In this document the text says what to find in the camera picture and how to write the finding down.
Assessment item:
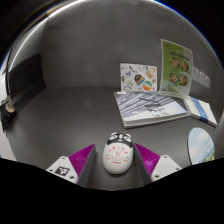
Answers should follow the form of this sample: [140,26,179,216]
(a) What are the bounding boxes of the black flat panel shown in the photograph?
[6,49,47,113]

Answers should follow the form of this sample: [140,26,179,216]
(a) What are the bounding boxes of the green poster sign stand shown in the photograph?
[159,38,194,98]

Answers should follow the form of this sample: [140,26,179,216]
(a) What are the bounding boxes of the white book with blue band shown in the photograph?
[182,95,218,128]

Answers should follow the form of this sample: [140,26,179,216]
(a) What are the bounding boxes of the grey building-print book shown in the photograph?
[113,90,189,130]

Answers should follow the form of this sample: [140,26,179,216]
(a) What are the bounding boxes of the round landscape-print mouse pad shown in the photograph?
[187,127,216,166]

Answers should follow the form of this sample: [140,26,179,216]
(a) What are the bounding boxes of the white wall socket group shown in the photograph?
[192,66,212,90]

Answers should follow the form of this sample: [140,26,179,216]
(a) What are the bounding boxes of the white sticker sheet card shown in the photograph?
[119,62,158,93]

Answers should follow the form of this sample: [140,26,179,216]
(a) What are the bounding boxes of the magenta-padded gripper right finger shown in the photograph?
[133,143,183,186]

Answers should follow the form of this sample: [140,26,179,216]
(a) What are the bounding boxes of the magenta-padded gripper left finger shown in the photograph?
[45,143,98,188]

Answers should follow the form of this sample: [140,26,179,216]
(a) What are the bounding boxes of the white panda-print computer mouse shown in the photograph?
[101,132,135,175]

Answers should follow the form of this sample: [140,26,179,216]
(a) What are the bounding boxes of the black bag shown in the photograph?
[0,94,17,133]

